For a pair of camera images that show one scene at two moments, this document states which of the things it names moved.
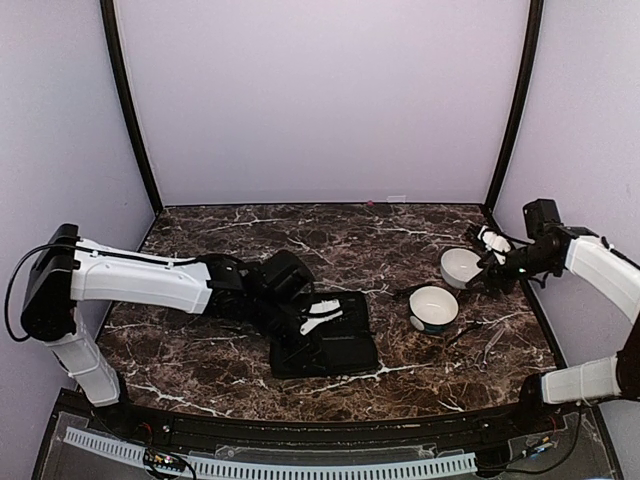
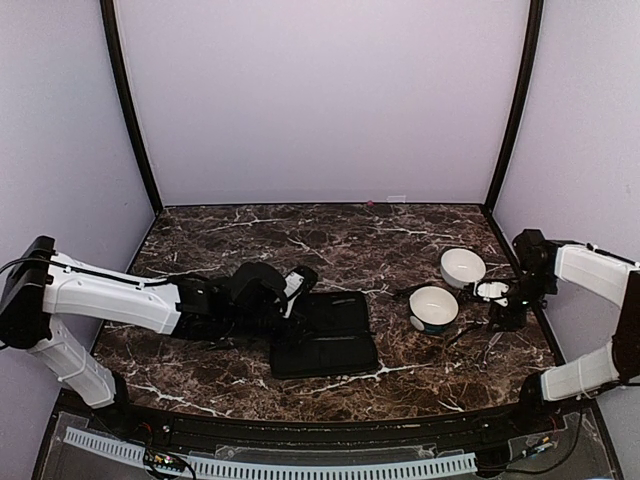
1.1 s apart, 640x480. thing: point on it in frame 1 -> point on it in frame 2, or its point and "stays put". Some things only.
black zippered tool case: (339, 338) stays put
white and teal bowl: (432, 309) stays put
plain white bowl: (458, 266) stays put
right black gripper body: (533, 261) -> (533, 288)
